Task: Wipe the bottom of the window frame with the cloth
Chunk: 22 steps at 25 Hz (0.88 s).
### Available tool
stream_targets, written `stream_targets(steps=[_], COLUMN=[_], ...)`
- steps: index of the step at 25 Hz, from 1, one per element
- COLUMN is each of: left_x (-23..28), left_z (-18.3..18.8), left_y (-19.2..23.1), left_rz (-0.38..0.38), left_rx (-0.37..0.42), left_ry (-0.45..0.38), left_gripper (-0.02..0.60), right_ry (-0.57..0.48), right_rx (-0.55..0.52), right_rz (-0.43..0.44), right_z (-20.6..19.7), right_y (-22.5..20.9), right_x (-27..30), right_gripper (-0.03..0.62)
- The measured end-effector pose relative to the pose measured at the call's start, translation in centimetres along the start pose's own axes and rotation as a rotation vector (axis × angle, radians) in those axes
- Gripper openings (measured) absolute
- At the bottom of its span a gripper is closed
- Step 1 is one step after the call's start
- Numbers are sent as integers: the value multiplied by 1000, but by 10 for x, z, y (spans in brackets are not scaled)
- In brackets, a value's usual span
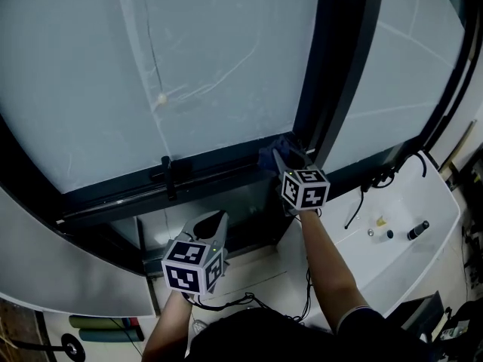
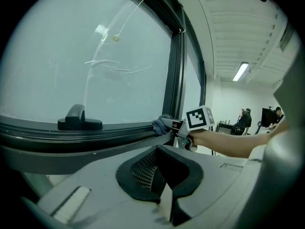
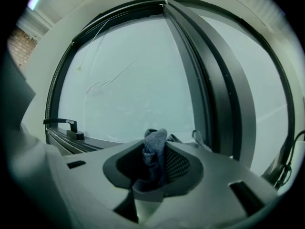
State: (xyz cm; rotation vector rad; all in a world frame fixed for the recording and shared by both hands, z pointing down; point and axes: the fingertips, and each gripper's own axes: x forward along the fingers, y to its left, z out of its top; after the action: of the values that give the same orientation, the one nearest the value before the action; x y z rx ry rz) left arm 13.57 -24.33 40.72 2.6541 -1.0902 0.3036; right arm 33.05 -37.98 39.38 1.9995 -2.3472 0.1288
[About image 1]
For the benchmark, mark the frosted glass window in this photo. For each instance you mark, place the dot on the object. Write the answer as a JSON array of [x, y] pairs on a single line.
[[396, 89], [94, 70]]

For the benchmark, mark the person's right forearm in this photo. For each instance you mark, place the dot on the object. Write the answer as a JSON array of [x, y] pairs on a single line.
[[328, 262]]

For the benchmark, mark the grey metal panel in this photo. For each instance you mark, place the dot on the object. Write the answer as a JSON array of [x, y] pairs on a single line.
[[245, 198]]

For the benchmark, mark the teal rolled mat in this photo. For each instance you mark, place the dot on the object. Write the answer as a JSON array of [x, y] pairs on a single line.
[[109, 335]]

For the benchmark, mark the small black cap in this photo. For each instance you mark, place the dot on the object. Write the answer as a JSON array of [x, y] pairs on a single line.
[[389, 234]]

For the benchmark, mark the person's white shoe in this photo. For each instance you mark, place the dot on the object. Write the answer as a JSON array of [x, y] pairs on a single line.
[[198, 326]]

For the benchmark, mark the person's left forearm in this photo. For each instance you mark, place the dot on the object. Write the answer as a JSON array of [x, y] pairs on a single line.
[[170, 326]]

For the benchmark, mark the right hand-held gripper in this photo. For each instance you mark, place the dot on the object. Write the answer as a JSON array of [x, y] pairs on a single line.
[[305, 194]]

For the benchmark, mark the small yellow item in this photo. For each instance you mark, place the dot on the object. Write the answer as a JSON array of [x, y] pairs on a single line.
[[381, 221]]

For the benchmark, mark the small silver disc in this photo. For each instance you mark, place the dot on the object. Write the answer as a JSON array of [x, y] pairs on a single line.
[[371, 232]]

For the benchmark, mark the black metal window frame bar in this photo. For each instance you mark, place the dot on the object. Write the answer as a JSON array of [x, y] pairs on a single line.
[[113, 198]]

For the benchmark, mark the green rolled mat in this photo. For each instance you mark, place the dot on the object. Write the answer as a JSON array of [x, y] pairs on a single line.
[[98, 322]]

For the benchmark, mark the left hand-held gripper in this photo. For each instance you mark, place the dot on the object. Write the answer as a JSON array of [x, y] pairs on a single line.
[[185, 273]]

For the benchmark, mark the person's black shirt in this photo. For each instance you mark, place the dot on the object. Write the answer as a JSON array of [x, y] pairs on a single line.
[[283, 338]]

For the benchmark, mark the black panel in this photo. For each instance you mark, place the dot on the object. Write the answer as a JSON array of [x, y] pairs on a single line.
[[419, 315]]

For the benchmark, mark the blue cloth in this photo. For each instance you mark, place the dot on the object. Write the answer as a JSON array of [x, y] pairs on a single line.
[[268, 157]]

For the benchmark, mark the black cylinder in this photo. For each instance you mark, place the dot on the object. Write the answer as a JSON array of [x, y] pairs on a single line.
[[418, 230]]

